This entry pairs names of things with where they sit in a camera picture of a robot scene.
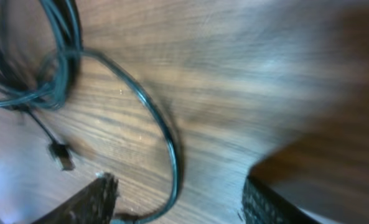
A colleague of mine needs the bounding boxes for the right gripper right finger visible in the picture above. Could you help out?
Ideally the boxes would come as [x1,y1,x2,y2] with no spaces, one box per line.
[242,175,319,224]

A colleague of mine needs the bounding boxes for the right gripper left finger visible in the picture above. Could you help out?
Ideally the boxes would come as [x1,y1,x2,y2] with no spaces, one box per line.
[33,173,118,224]

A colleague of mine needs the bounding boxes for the black cable with USB plug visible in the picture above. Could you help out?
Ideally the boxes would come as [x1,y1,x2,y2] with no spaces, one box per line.
[75,49,182,224]

